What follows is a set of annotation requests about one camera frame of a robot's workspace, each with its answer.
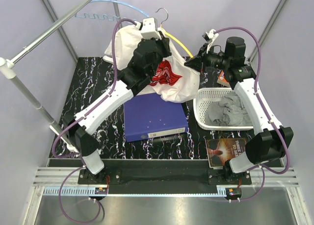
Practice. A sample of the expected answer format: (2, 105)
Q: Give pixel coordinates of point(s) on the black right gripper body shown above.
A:
(206, 58)

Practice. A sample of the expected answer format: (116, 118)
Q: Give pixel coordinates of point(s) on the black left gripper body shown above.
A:
(162, 46)

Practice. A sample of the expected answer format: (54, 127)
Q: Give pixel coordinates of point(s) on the white t shirt red print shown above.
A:
(173, 81)

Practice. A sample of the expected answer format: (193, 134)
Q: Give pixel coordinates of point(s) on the grey t shirt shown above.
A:
(229, 111)

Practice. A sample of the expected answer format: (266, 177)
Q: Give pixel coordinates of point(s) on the light blue plastic hanger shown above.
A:
(113, 10)

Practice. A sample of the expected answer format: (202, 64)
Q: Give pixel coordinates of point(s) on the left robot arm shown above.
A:
(139, 72)

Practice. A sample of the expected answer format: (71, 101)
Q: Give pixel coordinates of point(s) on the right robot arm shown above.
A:
(272, 139)

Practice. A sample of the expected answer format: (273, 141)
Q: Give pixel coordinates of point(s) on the white plastic basket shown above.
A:
(204, 98)

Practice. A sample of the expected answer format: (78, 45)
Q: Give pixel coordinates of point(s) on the dark brown book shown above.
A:
(223, 149)

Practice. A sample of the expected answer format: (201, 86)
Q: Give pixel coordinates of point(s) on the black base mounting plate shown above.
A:
(160, 178)

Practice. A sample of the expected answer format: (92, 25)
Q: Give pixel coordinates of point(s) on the metal clothes rack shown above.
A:
(39, 55)

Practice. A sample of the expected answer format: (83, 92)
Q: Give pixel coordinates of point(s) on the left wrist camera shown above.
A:
(148, 29)

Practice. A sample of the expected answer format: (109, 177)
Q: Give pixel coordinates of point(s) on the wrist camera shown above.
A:
(148, 29)
(210, 37)

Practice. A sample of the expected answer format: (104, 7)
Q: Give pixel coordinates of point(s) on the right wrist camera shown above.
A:
(210, 37)

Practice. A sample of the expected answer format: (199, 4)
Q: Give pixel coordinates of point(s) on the blue ring binder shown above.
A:
(148, 116)

